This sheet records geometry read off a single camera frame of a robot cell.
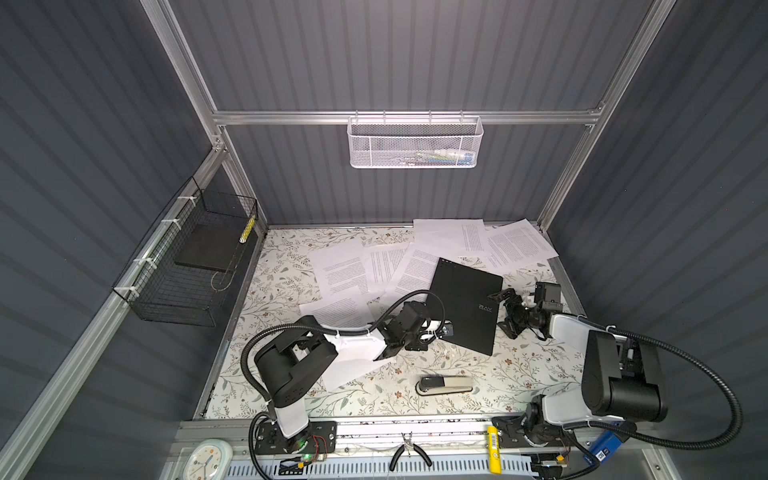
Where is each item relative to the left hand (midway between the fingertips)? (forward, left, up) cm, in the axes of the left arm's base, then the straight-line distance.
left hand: (423, 315), depth 90 cm
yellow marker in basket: (+17, +49, +22) cm, 56 cm away
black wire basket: (+4, +60, +22) cm, 64 cm away
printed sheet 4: (+31, -41, -5) cm, 52 cm away
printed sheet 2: (+24, +27, -6) cm, 36 cm away
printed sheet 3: (+19, 0, -5) cm, 20 cm away
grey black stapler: (-19, -2, -4) cm, 20 cm away
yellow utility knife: (-37, -13, -4) cm, 40 cm away
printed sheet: (+2, +23, -6) cm, 24 cm away
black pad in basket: (+10, +56, +24) cm, 61 cm away
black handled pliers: (-33, +7, -5) cm, 34 cm away
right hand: (+1, -24, -1) cm, 24 cm away
